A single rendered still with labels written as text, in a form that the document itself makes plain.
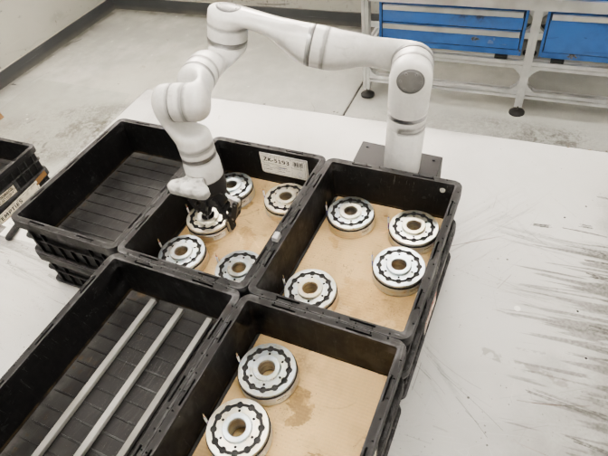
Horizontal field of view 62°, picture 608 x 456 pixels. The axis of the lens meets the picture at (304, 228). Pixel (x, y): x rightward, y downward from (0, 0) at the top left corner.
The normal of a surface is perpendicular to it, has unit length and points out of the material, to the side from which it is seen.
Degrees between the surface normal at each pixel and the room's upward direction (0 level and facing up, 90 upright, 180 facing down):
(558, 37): 90
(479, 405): 0
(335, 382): 0
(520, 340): 0
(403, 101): 94
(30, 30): 90
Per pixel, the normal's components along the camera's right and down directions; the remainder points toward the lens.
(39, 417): -0.11, -0.70
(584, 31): -0.38, 0.69
